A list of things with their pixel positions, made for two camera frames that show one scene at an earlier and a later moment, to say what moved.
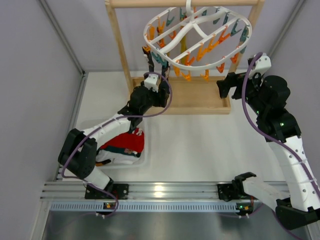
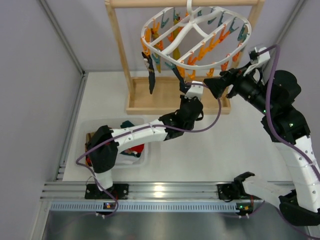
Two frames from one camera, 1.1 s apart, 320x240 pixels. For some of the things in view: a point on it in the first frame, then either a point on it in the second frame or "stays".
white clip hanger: [190, 38] stays
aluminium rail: [60, 191] stays
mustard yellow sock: [183, 49] -> [176, 54]
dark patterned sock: [162, 83] -> [184, 87]
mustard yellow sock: [161, 29] -> [154, 35]
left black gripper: [161, 88] -> [185, 89]
